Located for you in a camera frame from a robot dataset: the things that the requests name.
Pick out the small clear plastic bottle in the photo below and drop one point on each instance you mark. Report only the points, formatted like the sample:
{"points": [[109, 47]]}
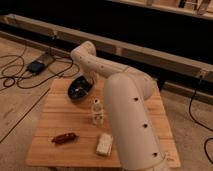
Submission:
{"points": [[97, 112]]}

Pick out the wooden table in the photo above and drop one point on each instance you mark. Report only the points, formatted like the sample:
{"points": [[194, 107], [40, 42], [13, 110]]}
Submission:
{"points": [[59, 116]]}

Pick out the red sausage snack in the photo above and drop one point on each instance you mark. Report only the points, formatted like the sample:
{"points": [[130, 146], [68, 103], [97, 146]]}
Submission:
{"points": [[63, 138]]}

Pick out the blue power adapter box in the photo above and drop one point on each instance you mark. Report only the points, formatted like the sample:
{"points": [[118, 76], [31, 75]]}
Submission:
{"points": [[35, 67]]}

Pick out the dark ceramic bowl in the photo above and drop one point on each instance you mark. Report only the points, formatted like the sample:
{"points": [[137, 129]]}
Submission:
{"points": [[79, 88]]}

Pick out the white sponge block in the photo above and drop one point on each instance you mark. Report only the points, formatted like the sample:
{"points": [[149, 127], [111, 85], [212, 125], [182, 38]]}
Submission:
{"points": [[104, 145]]}

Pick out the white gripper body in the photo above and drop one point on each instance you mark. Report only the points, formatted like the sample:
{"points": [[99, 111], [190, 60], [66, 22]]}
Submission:
{"points": [[91, 77]]}

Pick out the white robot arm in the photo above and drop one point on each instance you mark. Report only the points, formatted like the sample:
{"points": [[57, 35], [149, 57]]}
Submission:
{"points": [[125, 91]]}

